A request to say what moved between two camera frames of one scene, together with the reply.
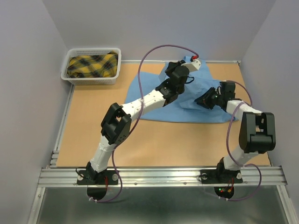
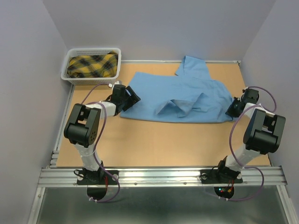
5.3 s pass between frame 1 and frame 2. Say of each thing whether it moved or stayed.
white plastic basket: stayed
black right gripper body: moved
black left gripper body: moved
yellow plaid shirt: stayed
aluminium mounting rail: stayed
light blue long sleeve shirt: stayed
